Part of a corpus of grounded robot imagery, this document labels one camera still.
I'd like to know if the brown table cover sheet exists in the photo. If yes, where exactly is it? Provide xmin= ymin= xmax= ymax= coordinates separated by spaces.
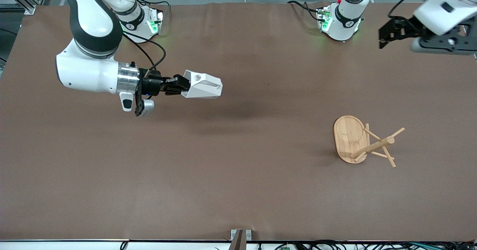
xmin=0 ymin=2 xmax=477 ymax=242

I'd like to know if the white faceted cup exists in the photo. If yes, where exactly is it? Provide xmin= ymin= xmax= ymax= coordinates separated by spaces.
xmin=181 ymin=70 xmax=223 ymax=99

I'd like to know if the black arm base cable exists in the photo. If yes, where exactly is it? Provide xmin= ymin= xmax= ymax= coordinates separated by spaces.
xmin=134 ymin=0 xmax=171 ymax=19
xmin=287 ymin=0 xmax=323 ymax=21

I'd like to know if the grey metal camera bracket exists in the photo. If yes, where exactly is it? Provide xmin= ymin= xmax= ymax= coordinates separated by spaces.
xmin=230 ymin=229 xmax=252 ymax=250

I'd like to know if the wooden cup rack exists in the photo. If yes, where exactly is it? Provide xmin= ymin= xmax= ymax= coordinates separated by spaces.
xmin=333 ymin=115 xmax=405 ymax=168

